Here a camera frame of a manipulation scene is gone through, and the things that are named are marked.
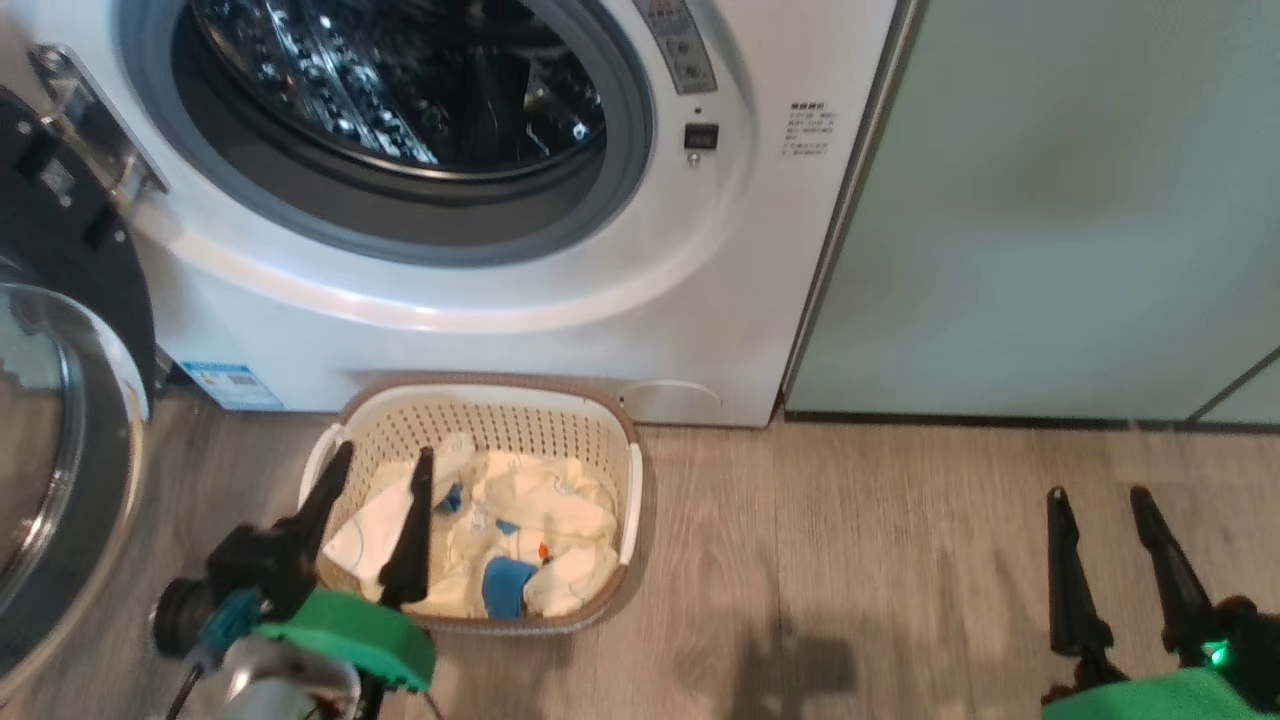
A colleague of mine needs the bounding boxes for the chrome door hinge bracket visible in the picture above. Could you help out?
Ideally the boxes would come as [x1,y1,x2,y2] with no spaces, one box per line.
[27,44,170,212]

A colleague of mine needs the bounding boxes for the black glass washing machine door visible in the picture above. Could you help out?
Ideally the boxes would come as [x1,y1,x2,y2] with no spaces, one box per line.
[0,45,172,703]

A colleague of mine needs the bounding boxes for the pale yellow baby garment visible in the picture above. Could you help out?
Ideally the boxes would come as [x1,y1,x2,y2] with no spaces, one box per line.
[420,450,622,620]
[322,432,481,593]

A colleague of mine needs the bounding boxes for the blue energy label sticker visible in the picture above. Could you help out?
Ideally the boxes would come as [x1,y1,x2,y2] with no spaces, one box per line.
[179,359,287,412]

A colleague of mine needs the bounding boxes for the white front-load washing machine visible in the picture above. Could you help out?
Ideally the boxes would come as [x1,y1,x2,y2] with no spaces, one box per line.
[0,0,927,430]

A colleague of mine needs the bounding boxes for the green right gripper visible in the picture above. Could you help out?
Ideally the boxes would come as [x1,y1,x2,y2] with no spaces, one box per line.
[1040,486,1273,720]

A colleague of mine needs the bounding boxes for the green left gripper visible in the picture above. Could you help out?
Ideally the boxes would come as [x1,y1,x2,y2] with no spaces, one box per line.
[254,441,439,694]

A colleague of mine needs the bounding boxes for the grey rubber door seal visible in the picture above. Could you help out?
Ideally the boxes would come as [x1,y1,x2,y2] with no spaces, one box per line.
[117,0,657,270]

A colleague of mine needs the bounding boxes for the grey control button panel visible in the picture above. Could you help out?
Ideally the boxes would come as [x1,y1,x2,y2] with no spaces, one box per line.
[629,0,720,97]

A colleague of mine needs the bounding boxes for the cream perforated laundry basket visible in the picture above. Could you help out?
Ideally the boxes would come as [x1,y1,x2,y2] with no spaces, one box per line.
[298,371,657,638]

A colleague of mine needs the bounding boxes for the round white filter cover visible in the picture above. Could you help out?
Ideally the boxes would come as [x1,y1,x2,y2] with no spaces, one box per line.
[619,377,724,412]

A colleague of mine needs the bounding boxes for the dark cabinet plinth strip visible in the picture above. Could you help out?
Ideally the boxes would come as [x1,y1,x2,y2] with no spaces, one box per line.
[784,409,1280,434]

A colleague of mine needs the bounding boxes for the perforated steel washer drum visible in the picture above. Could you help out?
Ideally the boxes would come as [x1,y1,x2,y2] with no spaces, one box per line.
[189,0,609,182]

